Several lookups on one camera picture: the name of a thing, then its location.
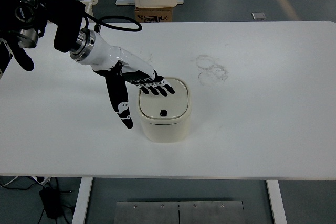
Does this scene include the right white table leg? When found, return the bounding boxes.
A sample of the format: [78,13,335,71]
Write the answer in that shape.
[266,180,287,224]

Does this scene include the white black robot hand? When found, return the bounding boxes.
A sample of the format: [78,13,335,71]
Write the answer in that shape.
[70,29,175,129]

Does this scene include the cream desktop trash can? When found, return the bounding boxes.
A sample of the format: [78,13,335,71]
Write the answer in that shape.
[137,77,192,143]

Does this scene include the white table foot bar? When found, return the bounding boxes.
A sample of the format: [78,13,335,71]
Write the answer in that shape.
[115,0,184,8]

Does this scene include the white table leg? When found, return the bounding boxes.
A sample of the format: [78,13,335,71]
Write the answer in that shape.
[266,180,287,224]
[71,177,93,224]

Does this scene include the black power adapter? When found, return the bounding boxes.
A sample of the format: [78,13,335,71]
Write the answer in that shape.
[39,187,63,220]

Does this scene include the left white table leg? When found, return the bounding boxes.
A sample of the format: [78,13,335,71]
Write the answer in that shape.
[71,177,93,224]

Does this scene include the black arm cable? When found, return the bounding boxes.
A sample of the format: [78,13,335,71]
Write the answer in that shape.
[83,15,143,33]

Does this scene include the black floor cables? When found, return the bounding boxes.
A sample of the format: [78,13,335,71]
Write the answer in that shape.
[0,176,77,224]

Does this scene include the cardboard box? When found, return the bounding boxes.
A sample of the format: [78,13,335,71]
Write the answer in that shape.
[134,7,173,23]

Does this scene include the small grey floor plate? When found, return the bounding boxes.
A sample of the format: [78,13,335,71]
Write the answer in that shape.
[251,12,267,21]

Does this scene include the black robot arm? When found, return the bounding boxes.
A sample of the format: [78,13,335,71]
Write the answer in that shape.
[1,0,174,129]

